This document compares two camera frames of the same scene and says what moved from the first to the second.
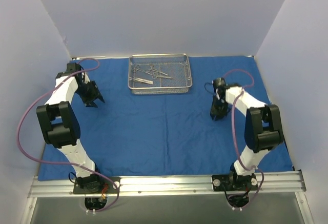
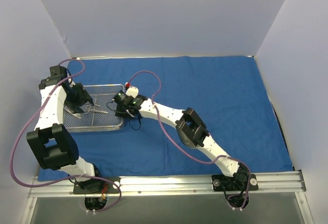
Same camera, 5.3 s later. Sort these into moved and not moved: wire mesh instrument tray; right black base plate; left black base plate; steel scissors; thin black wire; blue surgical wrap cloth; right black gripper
Moved: thin black wire; wire mesh instrument tray; steel scissors; right black gripper
Not moved: blue surgical wrap cloth; right black base plate; left black base plate
